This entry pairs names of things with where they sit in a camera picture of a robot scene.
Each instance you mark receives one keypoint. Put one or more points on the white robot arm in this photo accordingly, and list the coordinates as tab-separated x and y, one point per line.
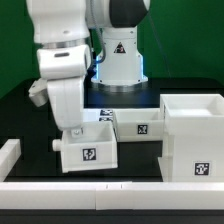
76	34

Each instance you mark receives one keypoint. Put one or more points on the white front rail bar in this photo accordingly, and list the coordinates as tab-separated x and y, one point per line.
112	196

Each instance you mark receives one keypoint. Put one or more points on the white left rail block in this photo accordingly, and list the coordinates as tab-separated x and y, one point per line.
9	154

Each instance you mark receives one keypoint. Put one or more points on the white marker tag board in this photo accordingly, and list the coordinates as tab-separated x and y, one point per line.
92	115

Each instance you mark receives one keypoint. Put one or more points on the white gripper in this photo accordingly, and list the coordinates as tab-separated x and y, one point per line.
65	69

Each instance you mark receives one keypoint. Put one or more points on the large white drawer cabinet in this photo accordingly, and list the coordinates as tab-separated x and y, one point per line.
193	138

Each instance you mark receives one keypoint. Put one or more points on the white drawer with knob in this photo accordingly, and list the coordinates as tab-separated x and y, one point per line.
94	149

